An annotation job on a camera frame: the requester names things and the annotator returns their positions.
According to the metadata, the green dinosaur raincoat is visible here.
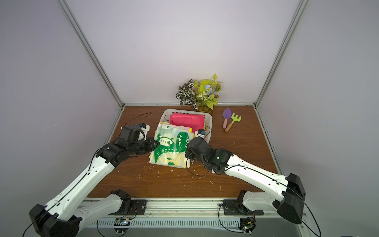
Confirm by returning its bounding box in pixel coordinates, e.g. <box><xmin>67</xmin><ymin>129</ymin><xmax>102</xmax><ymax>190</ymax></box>
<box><xmin>149</xmin><ymin>122</ymin><xmax>195</xmax><ymax>168</ymax></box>

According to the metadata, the pink raincoat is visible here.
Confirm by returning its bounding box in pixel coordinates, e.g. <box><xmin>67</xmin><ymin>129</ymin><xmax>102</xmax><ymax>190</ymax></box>
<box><xmin>169</xmin><ymin>113</ymin><xmax>205</xmax><ymax>132</ymax></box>

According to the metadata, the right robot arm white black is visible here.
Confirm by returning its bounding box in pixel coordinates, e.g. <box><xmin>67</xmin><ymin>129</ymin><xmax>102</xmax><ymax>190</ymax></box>
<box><xmin>185</xmin><ymin>137</ymin><xmax>306</xmax><ymax>224</ymax></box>

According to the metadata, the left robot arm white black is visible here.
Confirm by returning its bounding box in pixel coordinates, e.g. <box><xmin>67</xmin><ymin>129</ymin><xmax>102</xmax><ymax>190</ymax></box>
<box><xmin>29</xmin><ymin>123</ymin><xmax>158</xmax><ymax>237</ymax></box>

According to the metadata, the white plastic perforated basket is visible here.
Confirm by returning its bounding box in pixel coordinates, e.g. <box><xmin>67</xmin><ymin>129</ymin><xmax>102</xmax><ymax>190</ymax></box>
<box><xmin>160</xmin><ymin>109</ymin><xmax>212</xmax><ymax>143</ymax></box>

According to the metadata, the green toy rake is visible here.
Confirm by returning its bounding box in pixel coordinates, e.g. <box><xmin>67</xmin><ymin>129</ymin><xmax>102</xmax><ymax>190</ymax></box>
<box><xmin>225</xmin><ymin>113</ymin><xmax>242</xmax><ymax>132</ymax></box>

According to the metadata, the purple toy trowel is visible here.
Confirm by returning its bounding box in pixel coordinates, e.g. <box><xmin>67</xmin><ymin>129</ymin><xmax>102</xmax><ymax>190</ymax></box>
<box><xmin>222</xmin><ymin>108</ymin><xmax>232</xmax><ymax>129</ymax></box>

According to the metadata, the artificial potted plant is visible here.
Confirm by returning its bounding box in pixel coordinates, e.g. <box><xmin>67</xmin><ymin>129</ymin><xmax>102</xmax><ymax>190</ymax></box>
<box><xmin>176</xmin><ymin>73</ymin><xmax>221</xmax><ymax>114</ymax></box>

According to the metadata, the right circuit board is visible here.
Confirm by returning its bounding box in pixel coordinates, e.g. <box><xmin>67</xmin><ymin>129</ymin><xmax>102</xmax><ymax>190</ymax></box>
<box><xmin>238</xmin><ymin>217</ymin><xmax>257</xmax><ymax>235</ymax></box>

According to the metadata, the circuit board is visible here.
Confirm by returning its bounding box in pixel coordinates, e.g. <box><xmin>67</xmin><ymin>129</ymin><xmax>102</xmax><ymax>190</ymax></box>
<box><xmin>238</xmin><ymin>217</ymin><xmax>257</xmax><ymax>235</ymax></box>
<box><xmin>113</xmin><ymin>218</ymin><xmax>131</xmax><ymax>236</ymax></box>

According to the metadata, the left circuit board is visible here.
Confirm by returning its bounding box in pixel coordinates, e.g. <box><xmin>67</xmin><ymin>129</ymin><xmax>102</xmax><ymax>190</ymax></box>
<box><xmin>113</xmin><ymin>218</ymin><xmax>131</xmax><ymax>236</ymax></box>

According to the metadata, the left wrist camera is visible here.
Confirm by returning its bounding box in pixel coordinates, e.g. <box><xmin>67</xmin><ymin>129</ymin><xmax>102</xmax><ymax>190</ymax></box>
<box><xmin>136</xmin><ymin>123</ymin><xmax>150</xmax><ymax>141</ymax></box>

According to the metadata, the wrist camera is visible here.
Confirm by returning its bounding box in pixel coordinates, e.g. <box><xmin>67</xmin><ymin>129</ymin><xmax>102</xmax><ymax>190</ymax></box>
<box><xmin>136</xmin><ymin>123</ymin><xmax>150</xmax><ymax>141</ymax></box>
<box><xmin>195</xmin><ymin>129</ymin><xmax>206</xmax><ymax>139</ymax></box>

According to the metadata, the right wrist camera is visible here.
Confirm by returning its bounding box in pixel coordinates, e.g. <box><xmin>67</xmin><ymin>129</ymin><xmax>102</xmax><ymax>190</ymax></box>
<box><xmin>195</xmin><ymin>129</ymin><xmax>206</xmax><ymax>139</ymax></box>

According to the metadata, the right base black cable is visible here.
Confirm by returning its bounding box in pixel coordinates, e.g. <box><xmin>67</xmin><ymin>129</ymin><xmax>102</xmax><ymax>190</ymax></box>
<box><xmin>217</xmin><ymin>204</ymin><xmax>246</xmax><ymax>234</ymax></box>

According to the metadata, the base black cable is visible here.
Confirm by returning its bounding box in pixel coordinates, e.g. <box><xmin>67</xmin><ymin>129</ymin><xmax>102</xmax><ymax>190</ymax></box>
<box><xmin>217</xmin><ymin>204</ymin><xmax>246</xmax><ymax>234</ymax></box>
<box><xmin>96</xmin><ymin>219</ymin><xmax>131</xmax><ymax>237</ymax></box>

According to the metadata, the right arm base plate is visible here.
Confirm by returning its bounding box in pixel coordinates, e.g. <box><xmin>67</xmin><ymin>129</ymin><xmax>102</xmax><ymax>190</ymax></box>
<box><xmin>221</xmin><ymin>199</ymin><xmax>264</xmax><ymax>216</ymax></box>

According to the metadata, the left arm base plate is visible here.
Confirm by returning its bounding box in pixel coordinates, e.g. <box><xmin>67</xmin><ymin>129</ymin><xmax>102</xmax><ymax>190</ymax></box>
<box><xmin>109</xmin><ymin>199</ymin><xmax>148</xmax><ymax>216</ymax></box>

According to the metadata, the aluminium front rail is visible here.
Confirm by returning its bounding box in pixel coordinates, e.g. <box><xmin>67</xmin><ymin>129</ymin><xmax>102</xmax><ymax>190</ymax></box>
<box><xmin>76</xmin><ymin>197</ymin><xmax>307</xmax><ymax>219</ymax></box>

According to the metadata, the left base black cable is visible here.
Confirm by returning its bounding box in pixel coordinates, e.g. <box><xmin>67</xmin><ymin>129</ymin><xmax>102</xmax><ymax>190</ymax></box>
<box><xmin>96</xmin><ymin>219</ymin><xmax>131</xmax><ymax>237</ymax></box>

